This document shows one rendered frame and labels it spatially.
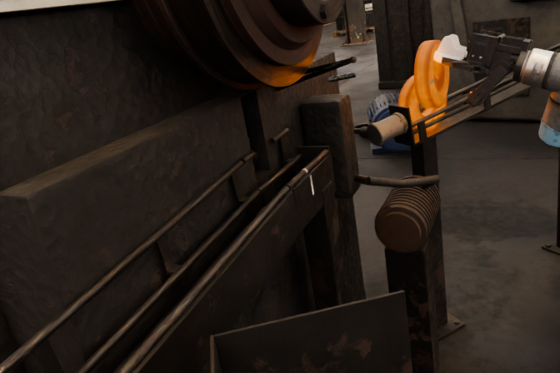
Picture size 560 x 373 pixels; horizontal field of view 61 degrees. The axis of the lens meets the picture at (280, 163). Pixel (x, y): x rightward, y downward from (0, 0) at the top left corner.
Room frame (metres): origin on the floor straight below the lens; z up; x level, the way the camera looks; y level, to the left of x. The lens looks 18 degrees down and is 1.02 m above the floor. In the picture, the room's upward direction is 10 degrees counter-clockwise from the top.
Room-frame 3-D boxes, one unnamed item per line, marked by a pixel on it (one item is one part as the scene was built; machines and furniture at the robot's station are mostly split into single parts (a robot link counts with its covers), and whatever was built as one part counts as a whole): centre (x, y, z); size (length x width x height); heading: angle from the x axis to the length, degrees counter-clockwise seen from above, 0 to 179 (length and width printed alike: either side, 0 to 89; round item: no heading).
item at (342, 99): (1.08, -0.12, 0.68); 0.11 x 0.08 x 0.24; 60
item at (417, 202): (1.09, -0.30, 0.27); 0.22 x 0.13 x 0.53; 150
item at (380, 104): (3.03, -0.77, 0.17); 0.57 x 0.31 x 0.34; 170
